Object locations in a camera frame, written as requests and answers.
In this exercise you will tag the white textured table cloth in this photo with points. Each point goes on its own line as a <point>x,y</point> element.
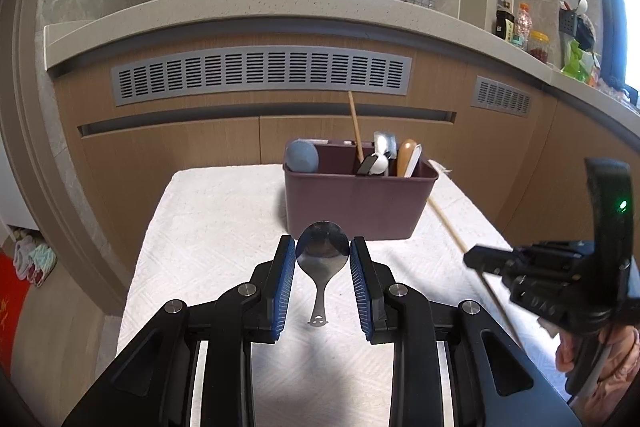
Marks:
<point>212,227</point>

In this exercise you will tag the small grey vent grille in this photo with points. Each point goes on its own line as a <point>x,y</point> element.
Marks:
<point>500,97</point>

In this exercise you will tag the long grey vent grille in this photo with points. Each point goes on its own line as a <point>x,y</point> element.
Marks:
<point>260,68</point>

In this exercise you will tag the wooden spoon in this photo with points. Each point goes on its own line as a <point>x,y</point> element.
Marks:
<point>404,152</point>

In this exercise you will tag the white round ladle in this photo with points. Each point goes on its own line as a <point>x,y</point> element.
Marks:
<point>380,163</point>

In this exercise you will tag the wooden chopstick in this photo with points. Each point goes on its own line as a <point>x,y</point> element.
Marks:
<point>355,125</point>
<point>465,251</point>

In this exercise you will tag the person's right hand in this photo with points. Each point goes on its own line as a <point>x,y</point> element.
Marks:
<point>615,399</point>

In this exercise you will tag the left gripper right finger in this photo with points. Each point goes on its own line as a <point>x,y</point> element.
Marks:
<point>369,292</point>

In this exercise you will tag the red-filled jar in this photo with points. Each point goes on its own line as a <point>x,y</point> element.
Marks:
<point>538,45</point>

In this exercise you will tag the maroon plastic utensil caddy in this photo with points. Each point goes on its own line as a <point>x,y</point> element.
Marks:
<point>378,208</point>

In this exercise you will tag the dark soy sauce bottle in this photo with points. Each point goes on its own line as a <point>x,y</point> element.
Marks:
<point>504,25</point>

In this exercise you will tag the grey countertop utensil holder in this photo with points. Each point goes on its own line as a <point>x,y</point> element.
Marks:
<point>575,25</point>

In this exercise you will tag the white plastic spoon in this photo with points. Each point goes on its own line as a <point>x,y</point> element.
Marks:
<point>413,161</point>

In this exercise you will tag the metal spatula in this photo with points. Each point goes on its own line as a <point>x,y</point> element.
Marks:
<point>385,143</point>

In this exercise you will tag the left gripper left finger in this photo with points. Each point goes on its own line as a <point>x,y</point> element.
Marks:
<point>278,286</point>

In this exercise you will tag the clear seasoning bottle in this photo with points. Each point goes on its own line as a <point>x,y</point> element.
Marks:
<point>523,25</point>

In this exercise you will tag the smiley-face metal spoon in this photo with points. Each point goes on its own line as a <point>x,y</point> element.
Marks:
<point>321,252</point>

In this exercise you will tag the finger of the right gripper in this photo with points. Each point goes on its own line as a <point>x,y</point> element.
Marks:
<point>495,261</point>

